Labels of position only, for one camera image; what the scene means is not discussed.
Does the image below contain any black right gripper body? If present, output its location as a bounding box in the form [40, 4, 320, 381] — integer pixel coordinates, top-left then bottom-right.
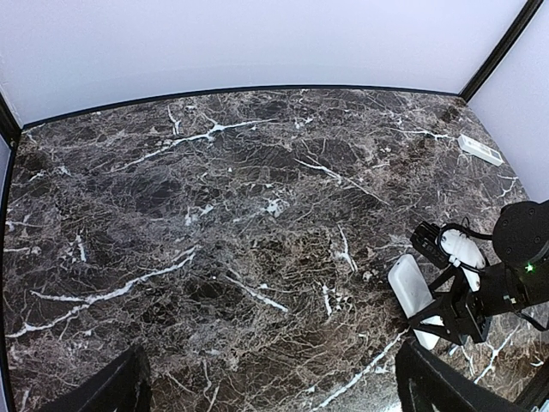
[442, 274, 492, 343]

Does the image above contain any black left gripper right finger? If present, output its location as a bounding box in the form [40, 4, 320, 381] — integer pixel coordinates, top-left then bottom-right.
[395, 339, 524, 412]

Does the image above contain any black frame post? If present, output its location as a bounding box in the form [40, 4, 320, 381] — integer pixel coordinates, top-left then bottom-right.
[0, 94, 22, 148]
[458, 0, 545, 103]

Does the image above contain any left black frame post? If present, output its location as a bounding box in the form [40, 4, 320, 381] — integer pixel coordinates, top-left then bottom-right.
[0, 94, 22, 148]

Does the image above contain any right black frame post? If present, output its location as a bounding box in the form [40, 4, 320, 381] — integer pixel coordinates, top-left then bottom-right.
[458, 0, 545, 103]

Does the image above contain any white remote control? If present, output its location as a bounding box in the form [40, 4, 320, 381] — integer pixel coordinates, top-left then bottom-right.
[457, 134, 504, 167]

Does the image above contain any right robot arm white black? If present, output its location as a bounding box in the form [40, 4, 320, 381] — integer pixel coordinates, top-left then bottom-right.
[408, 201, 548, 345]

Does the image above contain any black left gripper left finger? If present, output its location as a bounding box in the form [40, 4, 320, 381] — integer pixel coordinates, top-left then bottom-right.
[39, 345, 152, 412]

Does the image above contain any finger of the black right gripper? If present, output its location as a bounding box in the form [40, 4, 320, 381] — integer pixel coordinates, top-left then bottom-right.
[408, 295, 455, 342]
[428, 265, 457, 296]

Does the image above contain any grey remote control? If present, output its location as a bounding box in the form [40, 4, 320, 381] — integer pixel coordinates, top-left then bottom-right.
[388, 254, 438, 350]

